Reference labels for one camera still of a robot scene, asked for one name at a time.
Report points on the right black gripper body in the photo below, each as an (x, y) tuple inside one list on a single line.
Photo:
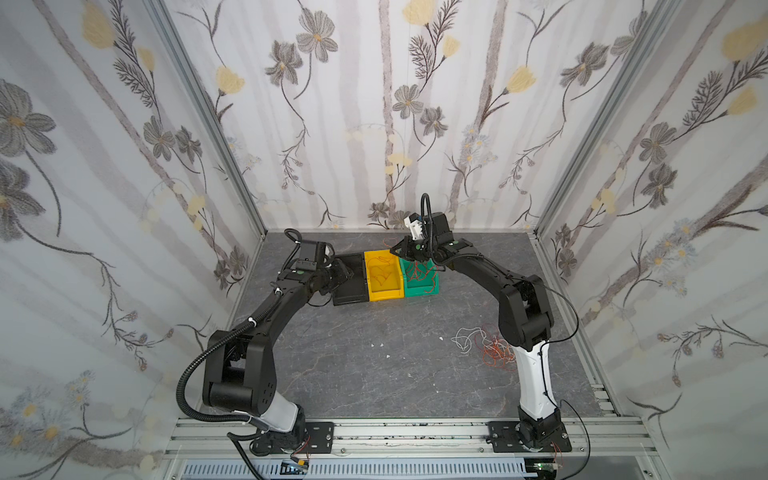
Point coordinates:
[(417, 249)]

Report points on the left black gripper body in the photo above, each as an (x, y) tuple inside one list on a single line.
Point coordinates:
[(335, 274)]

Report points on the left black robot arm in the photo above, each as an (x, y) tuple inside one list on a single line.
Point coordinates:
[(234, 379)]

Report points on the green plastic bin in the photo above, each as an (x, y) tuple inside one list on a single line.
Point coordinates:
[(420, 278)]

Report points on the black plastic bin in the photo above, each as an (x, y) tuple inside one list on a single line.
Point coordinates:
[(355, 289)]

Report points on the yellow plastic bin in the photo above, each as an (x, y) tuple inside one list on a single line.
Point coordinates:
[(384, 276)]

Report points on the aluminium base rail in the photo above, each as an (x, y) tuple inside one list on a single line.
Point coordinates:
[(471, 448)]

